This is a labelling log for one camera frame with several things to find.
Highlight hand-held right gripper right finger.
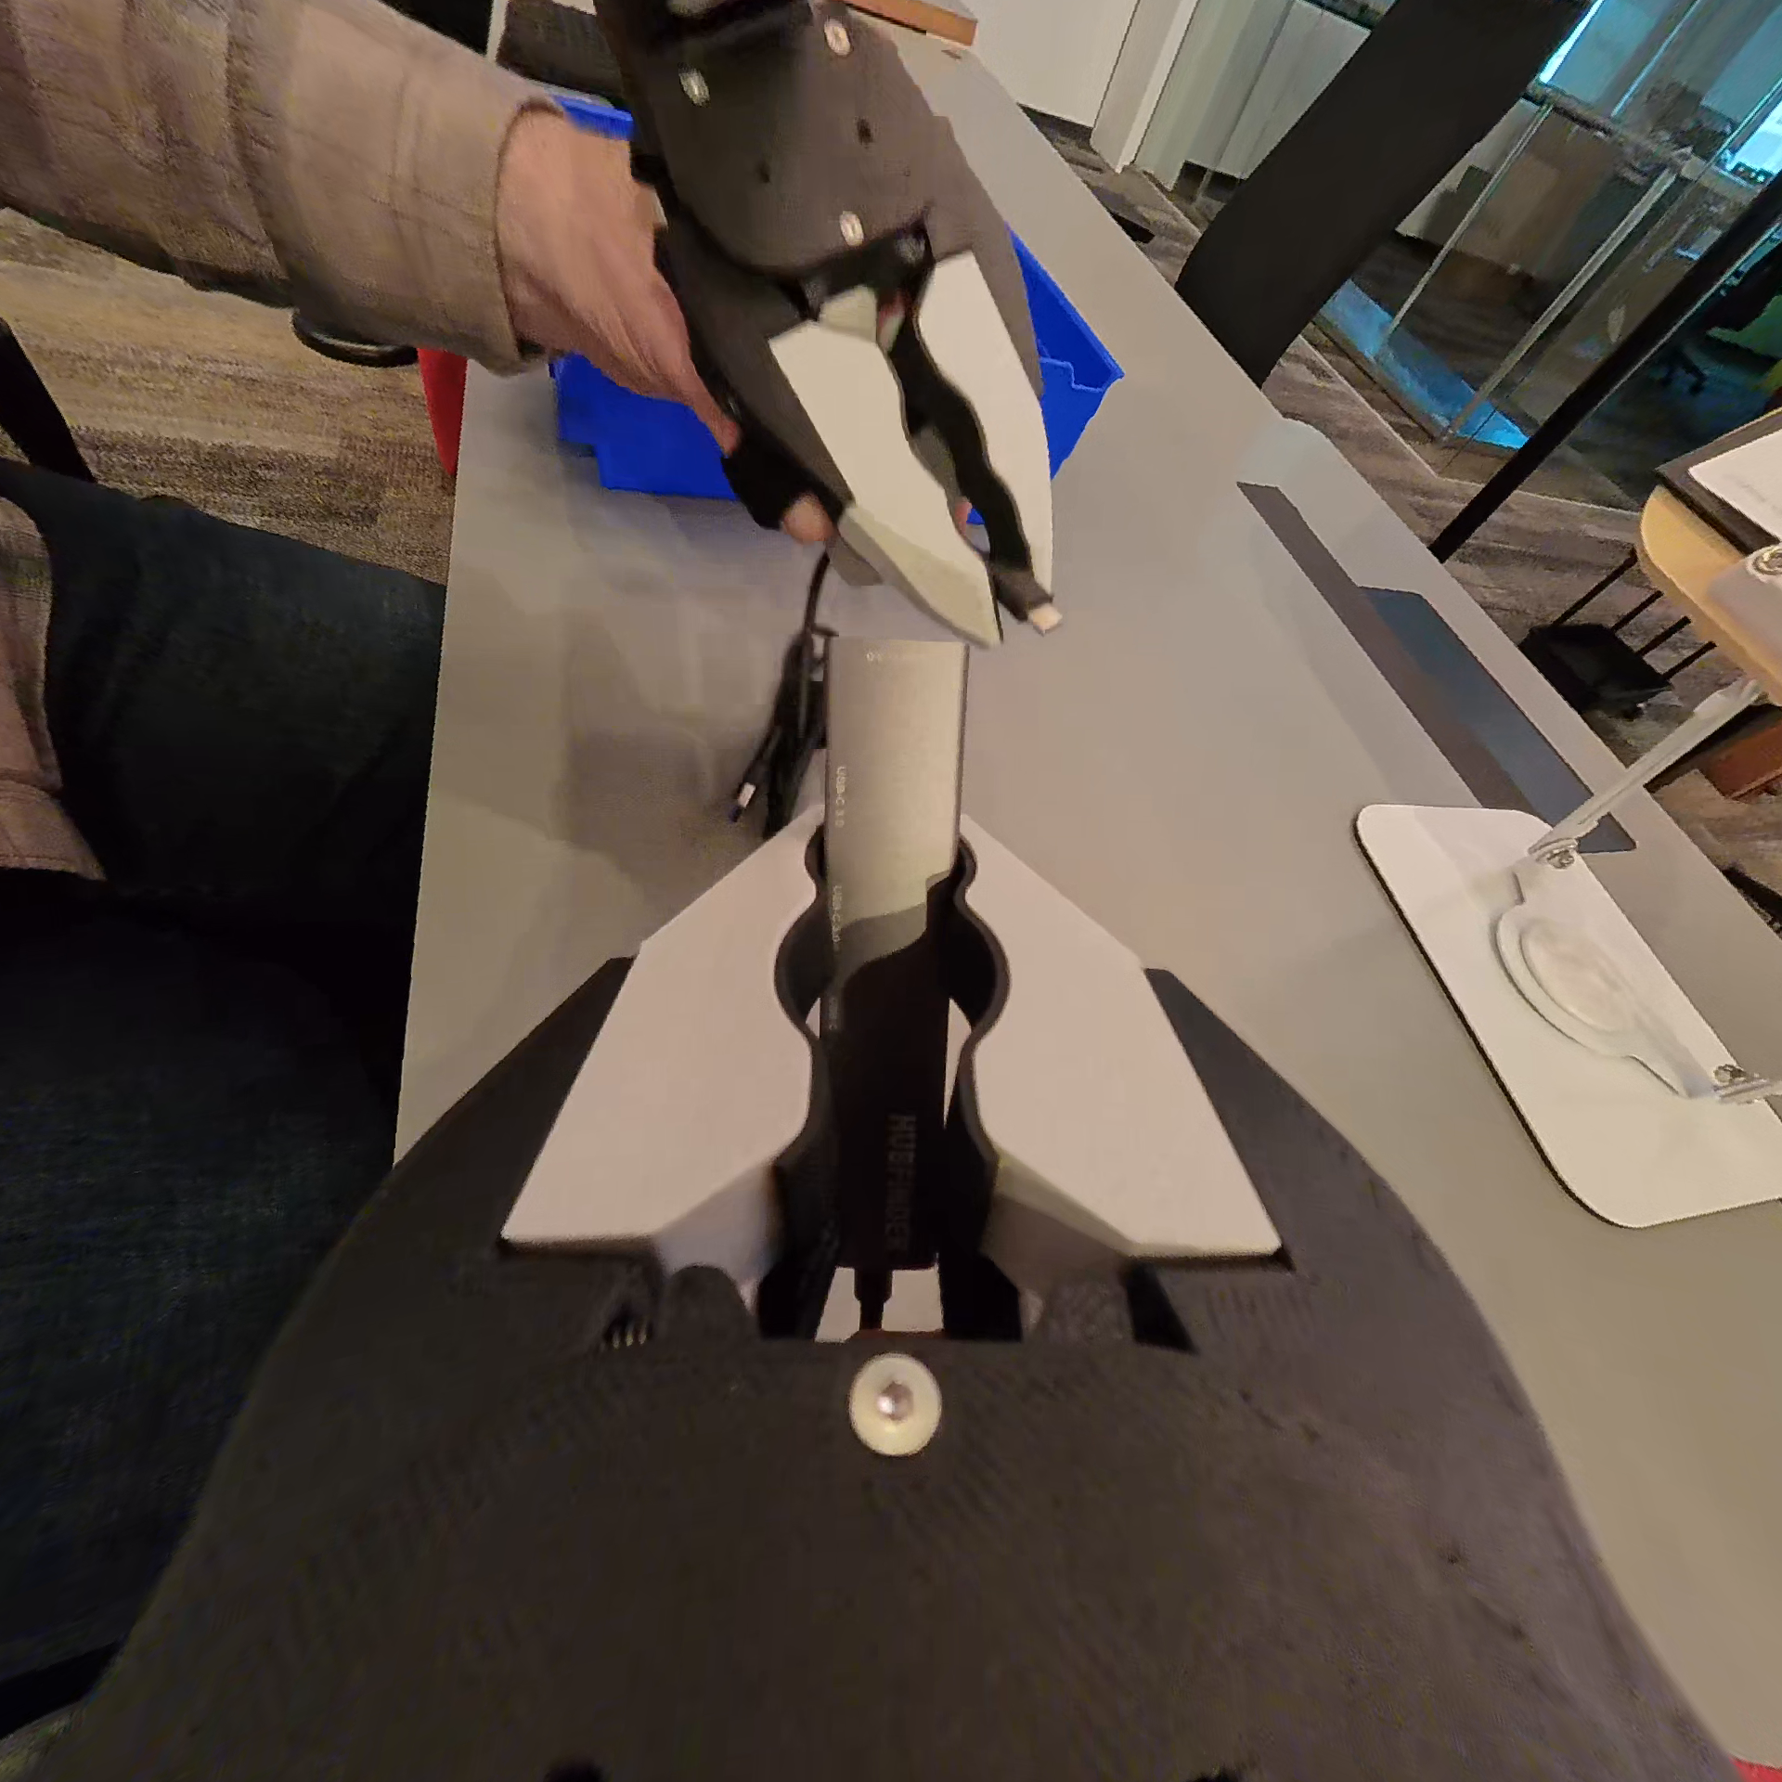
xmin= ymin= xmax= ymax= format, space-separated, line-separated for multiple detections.
xmin=951 ymin=818 xmax=1285 ymax=1302

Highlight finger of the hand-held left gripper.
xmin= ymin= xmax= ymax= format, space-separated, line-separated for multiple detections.
xmin=888 ymin=248 xmax=1055 ymax=603
xmin=766 ymin=283 xmax=1007 ymax=649

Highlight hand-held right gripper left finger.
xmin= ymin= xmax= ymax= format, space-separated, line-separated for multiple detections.
xmin=498 ymin=814 xmax=832 ymax=1329

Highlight blue plastic bin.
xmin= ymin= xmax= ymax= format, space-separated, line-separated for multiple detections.
xmin=549 ymin=97 xmax=1126 ymax=502

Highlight black usb-c cable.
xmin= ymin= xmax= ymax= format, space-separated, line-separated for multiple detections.
xmin=734 ymin=549 xmax=1064 ymax=841

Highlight grey usb hub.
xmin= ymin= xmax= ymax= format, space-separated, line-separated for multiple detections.
xmin=815 ymin=639 xmax=971 ymax=1270

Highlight person's left forearm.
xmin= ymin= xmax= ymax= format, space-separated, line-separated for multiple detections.
xmin=0 ymin=0 xmax=564 ymax=376

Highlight person's left hand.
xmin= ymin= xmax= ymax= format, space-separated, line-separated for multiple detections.
xmin=495 ymin=105 xmax=847 ymax=548

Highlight white cabinet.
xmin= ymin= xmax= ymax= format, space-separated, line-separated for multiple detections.
xmin=1091 ymin=0 xmax=1372 ymax=187

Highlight black chair back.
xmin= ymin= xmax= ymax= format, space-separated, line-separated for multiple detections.
xmin=1176 ymin=0 xmax=1595 ymax=388

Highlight person's dark trousers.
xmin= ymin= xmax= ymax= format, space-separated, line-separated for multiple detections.
xmin=0 ymin=461 xmax=450 ymax=1714

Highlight black slanted pole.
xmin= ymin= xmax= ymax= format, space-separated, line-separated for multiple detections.
xmin=1431 ymin=175 xmax=1782 ymax=562

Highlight black floor rack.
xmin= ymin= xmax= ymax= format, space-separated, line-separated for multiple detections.
xmin=1523 ymin=549 xmax=1692 ymax=720

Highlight light wooden board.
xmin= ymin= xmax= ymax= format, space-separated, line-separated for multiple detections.
xmin=1640 ymin=416 xmax=1782 ymax=671

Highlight dark desk cable slot cover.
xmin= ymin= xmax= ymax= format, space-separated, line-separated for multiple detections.
xmin=1236 ymin=479 xmax=1638 ymax=858

